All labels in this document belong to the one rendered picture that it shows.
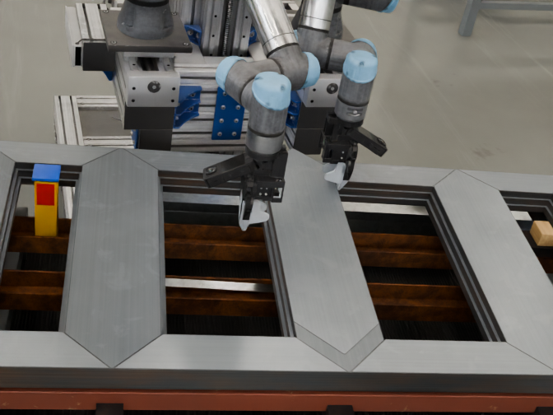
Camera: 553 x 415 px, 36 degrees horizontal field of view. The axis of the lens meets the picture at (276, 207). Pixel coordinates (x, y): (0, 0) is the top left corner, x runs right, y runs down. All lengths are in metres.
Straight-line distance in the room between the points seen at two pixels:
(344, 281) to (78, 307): 0.56
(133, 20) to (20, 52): 2.25
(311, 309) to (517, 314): 0.46
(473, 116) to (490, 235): 2.53
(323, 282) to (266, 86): 0.46
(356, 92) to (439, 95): 2.79
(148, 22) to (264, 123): 0.73
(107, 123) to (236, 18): 1.19
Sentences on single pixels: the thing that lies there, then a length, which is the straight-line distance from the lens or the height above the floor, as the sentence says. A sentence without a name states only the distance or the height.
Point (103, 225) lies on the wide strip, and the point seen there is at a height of 0.87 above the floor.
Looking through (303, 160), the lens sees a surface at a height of 0.87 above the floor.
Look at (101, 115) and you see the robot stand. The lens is 3.60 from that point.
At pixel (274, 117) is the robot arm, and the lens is 1.67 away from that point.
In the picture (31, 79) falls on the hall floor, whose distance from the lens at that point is 4.29.
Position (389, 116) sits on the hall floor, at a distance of 4.39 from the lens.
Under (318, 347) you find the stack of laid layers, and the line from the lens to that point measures 1.69.
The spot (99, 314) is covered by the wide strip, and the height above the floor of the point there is 0.87.
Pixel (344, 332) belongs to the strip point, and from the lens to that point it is 1.73.
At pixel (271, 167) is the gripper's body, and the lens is 1.76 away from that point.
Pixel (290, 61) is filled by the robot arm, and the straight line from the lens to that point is 1.80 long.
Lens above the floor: 2.03
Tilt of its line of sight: 35 degrees down
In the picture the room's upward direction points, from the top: 11 degrees clockwise
